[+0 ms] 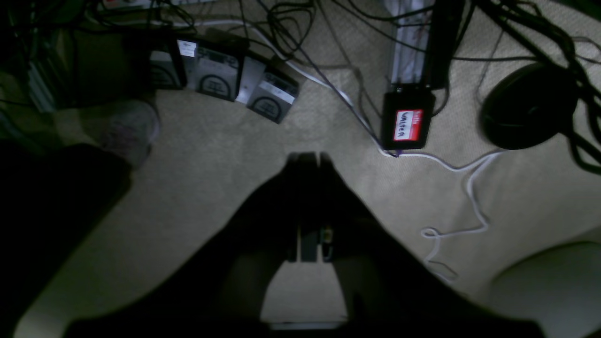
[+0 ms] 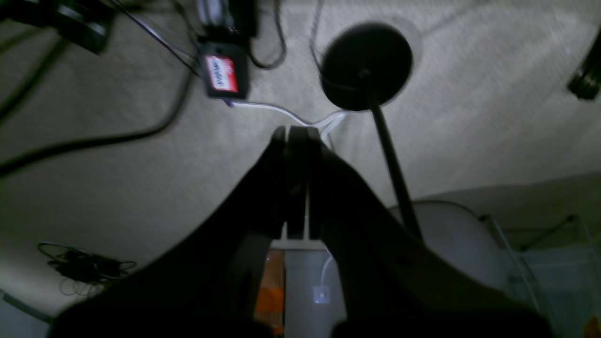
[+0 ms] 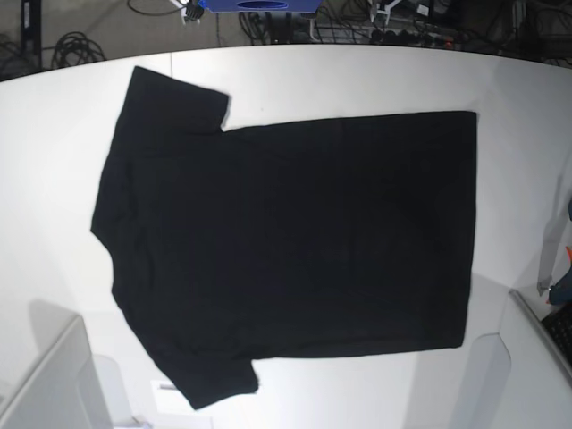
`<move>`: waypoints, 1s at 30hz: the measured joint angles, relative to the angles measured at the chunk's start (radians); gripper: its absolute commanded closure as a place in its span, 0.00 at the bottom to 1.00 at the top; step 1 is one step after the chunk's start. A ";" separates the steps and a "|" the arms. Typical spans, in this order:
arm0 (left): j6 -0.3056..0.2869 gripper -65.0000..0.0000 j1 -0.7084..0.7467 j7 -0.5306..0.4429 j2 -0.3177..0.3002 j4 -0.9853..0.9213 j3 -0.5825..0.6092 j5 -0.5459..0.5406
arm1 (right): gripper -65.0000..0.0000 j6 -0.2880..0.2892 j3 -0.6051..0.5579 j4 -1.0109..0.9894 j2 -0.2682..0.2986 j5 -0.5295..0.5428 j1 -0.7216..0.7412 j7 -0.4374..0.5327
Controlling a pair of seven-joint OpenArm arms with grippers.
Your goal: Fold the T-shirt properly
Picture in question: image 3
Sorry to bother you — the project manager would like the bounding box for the black T-shirt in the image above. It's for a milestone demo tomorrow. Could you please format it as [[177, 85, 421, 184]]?
[[91, 68, 477, 409]]

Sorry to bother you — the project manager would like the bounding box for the blue plastic box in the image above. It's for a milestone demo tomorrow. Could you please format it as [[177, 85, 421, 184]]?
[[199, 0, 322, 13]]

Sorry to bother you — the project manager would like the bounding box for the black power strip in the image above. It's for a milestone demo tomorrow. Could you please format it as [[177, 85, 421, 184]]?
[[369, 29, 454, 49]]

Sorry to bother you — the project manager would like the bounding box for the orange teal object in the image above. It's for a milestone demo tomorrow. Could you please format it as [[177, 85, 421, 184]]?
[[547, 246, 572, 306]]

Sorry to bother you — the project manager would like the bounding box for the black keyboard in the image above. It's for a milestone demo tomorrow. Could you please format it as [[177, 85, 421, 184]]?
[[542, 305, 572, 364]]

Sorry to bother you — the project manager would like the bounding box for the coiled black cable bundle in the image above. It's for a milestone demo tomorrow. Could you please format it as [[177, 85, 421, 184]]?
[[49, 30, 106, 69]]

